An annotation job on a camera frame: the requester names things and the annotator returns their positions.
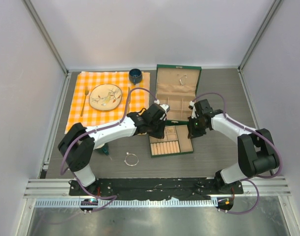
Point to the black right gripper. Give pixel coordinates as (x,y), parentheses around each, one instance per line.
(193,132)

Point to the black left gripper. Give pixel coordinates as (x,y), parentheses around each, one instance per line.
(159,134)

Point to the green jewelry tray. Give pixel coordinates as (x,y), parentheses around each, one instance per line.
(173,143)

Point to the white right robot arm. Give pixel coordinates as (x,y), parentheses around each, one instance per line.
(256,151)

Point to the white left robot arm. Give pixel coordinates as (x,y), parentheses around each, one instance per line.
(78,144)

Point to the green jewelry box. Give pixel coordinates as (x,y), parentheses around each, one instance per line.
(169,91)

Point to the gold table knife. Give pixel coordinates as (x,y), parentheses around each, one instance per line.
(128,99)

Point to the silver hook in lid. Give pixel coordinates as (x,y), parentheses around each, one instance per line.
(182,79)

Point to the dark blue cup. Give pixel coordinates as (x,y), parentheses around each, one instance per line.
(135,76)

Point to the floral ceramic plate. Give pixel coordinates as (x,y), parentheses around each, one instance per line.
(105,97)

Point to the white green paper cup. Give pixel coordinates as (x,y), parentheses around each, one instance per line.
(104,150)

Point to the orange checkered cloth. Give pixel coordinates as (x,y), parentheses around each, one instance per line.
(139,99)

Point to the gold fork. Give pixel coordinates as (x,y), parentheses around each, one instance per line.
(86,92)

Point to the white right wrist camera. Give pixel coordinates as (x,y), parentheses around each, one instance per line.
(192,107)

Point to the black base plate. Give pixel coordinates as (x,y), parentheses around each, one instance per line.
(158,189)

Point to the white slotted cable duct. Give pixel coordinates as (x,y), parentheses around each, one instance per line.
(85,203)

